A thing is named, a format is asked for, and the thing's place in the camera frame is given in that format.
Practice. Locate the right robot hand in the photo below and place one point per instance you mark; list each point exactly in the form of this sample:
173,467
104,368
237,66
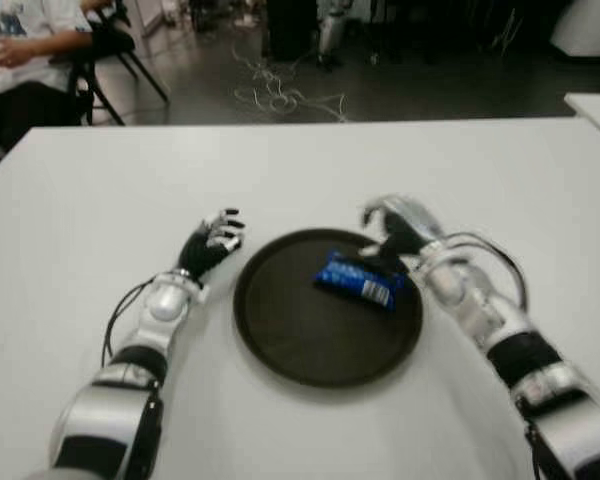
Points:
405,230

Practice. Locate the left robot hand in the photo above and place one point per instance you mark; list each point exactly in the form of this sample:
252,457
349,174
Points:
202,250

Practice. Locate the blue Oreo packet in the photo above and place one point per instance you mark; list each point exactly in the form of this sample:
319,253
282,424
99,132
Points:
352,280

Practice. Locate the round brown tray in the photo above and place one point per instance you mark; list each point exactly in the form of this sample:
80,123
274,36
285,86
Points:
300,330

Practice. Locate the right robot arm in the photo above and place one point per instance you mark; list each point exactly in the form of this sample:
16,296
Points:
530,360

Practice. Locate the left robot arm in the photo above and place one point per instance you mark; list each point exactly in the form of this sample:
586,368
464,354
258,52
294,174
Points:
165,300

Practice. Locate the black tripod stand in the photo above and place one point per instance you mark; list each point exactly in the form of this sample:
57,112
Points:
375,58

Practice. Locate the silver white humanoid robot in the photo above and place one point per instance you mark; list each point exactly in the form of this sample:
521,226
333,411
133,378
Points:
330,30

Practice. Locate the black folding chair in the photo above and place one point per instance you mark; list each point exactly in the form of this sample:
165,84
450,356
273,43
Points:
110,40

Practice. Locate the black cabinet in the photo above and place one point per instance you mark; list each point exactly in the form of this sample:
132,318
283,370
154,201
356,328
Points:
290,30

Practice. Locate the white leaning board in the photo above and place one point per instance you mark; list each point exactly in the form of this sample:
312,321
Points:
147,15

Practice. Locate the seated person white shirt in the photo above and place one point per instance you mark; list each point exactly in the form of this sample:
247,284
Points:
10,75

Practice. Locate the white pillar black base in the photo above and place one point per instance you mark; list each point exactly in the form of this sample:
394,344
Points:
590,25

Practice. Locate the silver folding frame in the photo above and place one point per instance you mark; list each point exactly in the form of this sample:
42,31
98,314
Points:
505,30

